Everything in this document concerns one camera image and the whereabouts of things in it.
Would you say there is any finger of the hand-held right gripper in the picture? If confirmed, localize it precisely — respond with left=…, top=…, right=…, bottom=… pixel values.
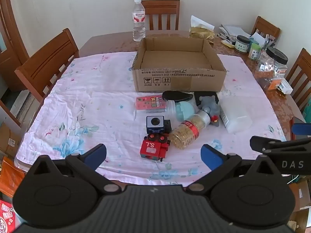
left=289, top=117, right=311, bottom=141
left=250, top=136, right=311, bottom=155

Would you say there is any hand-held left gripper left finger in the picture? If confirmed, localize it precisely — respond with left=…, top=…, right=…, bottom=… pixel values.
left=25, top=144, right=122, bottom=195

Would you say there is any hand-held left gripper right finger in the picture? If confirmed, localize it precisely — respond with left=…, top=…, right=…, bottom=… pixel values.
left=185, top=144, right=283, bottom=196

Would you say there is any pill bottle with silver cap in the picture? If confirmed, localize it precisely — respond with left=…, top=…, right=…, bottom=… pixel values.
left=169, top=110, right=211, bottom=150

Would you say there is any white translucent plastic box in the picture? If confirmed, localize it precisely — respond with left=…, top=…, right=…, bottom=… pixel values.
left=218, top=97, right=253, bottom=134

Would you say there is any grey elephant toy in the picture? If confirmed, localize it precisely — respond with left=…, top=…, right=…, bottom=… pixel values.
left=196, top=96, right=222, bottom=127

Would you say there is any red toy train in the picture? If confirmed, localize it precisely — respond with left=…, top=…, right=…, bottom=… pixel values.
left=139, top=133, right=171, bottom=162

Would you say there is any black cube toy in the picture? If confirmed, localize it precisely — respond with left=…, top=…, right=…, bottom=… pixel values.
left=146, top=116, right=172, bottom=135

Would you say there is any clear plastic jar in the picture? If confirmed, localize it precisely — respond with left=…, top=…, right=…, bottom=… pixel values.
left=133, top=99, right=176, bottom=122

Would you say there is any cardboard box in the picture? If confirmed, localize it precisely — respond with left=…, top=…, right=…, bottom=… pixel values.
left=132, top=37, right=227, bottom=93

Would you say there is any small white box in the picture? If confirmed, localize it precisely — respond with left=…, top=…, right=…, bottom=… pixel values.
left=278, top=81, right=293, bottom=94

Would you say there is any wooden chair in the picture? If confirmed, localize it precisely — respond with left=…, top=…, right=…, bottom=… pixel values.
left=141, top=0, right=181, bottom=31
left=15, top=28, right=80, bottom=103
left=285, top=48, right=311, bottom=113
left=251, top=16, right=281, bottom=40

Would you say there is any floral pink tablecloth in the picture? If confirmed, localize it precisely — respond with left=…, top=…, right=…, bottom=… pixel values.
left=14, top=52, right=287, bottom=188

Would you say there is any teal round case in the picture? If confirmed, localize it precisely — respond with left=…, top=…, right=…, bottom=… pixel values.
left=175, top=101, right=195, bottom=122

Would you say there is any flat black box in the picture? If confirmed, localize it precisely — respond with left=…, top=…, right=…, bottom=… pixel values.
left=194, top=91, right=219, bottom=106

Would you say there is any large clear jar black lid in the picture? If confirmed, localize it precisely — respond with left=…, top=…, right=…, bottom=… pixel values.
left=255, top=47, right=288, bottom=91

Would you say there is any black glasses case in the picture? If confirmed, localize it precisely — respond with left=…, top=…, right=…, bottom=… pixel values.
left=162, top=90, right=194, bottom=102

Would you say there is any pink card box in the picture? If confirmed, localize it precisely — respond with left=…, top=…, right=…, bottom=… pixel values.
left=136, top=96, right=169, bottom=111

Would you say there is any brown cardboard carton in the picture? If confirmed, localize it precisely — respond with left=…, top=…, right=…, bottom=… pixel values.
left=0, top=122, right=24, bottom=159

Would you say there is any orange bag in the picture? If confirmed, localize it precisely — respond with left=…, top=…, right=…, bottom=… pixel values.
left=0, top=156, right=26, bottom=197

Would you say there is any small jar with green lid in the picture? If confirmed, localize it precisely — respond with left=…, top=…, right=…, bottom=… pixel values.
left=248, top=43, right=262, bottom=60

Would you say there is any pen holder with pens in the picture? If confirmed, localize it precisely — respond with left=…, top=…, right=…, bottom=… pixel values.
left=264, top=34, right=277, bottom=49

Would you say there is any glass jar with black lid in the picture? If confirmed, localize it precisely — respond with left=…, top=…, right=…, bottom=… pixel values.
left=234, top=35, right=251, bottom=53

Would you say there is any red printed packet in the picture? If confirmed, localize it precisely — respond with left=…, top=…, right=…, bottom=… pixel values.
left=0, top=199, right=16, bottom=233

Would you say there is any stack of papers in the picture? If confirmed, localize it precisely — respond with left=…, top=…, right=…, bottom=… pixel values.
left=219, top=24, right=251, bottom=37

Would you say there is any yellow tissue pack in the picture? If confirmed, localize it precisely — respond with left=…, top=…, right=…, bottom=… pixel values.
left=189, top=15, right=215, bottom=39

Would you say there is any clear water bottle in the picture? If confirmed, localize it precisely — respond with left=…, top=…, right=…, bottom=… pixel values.
left=132, top=0, right=146, bottom=42

